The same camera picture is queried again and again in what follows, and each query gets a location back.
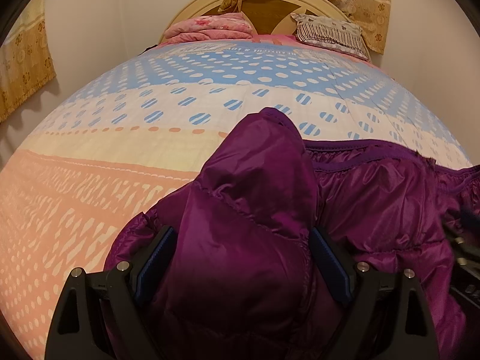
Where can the grey patterned pillow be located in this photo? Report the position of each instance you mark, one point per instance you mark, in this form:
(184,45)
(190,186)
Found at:
(332,34)

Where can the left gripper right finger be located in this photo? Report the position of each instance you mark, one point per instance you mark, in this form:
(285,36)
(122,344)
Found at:
(384,315)

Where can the beige wooden headboard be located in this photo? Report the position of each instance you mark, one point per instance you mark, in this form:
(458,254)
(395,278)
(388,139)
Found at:
(268,17)

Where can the pink blue dotted bedspread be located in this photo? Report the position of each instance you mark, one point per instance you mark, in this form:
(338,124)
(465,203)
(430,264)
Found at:
(145,128)

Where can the beige side window curtain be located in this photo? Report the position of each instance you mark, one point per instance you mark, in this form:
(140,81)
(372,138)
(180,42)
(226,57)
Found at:
(26,63)

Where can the folded pink blanket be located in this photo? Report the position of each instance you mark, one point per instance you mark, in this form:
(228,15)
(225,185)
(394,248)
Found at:
(207,28)

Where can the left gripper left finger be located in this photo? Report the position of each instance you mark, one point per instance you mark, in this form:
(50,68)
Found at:
(108,314)

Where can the purple puffer jacket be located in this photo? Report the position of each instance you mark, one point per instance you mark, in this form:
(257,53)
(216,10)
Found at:
(242,284)

